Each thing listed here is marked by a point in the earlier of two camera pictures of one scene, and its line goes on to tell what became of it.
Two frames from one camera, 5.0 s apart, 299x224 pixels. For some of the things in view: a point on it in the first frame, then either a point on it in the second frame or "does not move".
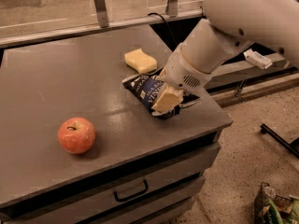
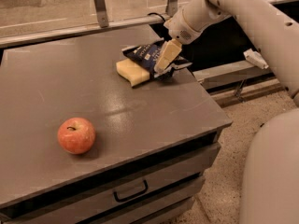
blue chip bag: x=144 y=88 → x=148 y=53
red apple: x=77 y=135 does not move
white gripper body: x=179 y=71 → x=180 y=28
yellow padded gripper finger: x=169 y=97 → x=170 y=50
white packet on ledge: x=257 y=59 does not move
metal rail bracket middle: x=171 y=8 does not move
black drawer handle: x=132 y=196 does not move
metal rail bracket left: x=101 y=7 does not move
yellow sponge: x=141 y=61 → x=132 y=71
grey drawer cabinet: x=77 y=147 does not move
